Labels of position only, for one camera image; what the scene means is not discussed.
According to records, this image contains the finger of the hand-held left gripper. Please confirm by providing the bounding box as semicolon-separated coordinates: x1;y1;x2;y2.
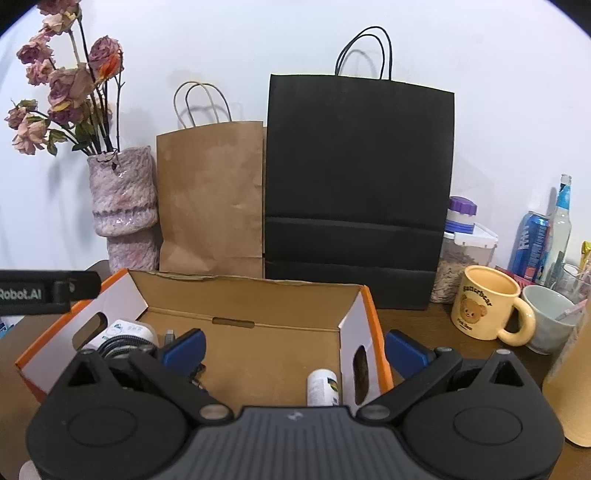
51;270;102;303

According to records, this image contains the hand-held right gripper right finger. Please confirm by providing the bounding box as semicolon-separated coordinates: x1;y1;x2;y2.
355;330;529;423

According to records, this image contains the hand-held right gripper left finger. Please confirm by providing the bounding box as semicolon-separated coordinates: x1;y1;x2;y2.
67;329;234;424

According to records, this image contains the braided charging cable coil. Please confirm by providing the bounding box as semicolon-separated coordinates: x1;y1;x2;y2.
99;336;155;361

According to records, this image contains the red cardboard box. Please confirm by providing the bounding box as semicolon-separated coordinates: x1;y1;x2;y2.
14;268;394;407

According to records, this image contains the white spray bottle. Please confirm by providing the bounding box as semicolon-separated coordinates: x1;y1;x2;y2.
307;368;341;408

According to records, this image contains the yellow bear mug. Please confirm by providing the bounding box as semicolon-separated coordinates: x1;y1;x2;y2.
451;265;537;347

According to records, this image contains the pink marbled ceramic vase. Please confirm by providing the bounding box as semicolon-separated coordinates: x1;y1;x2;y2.
88;146;160;274

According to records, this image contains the clear seed container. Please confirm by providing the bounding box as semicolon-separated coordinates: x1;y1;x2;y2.
429;222;499;305

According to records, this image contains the pale green cup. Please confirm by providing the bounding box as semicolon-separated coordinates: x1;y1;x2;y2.
522;285;578;355

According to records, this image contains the purple lidded jar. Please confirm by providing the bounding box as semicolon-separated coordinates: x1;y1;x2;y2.
444;196;477;236

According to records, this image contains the brown paper bag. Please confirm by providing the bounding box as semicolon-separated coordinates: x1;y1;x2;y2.
156;82;266;278

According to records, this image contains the blue drink can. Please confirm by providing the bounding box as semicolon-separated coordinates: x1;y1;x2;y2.
508;211;551;284

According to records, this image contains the yellow thermos jug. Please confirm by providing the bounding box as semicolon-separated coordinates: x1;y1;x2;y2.
542;309;591;450

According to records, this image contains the black paper bag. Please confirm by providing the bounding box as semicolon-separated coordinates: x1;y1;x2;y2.
264;26;455;311

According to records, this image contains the clear drinking glass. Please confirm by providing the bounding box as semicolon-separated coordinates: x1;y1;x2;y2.
561;263;591;303

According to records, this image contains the clear glass bottle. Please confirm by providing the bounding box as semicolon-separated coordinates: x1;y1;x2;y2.
538;174;574;287

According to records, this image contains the dried pink rose bouquet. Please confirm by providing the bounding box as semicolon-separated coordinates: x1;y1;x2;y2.
4;0;125;158

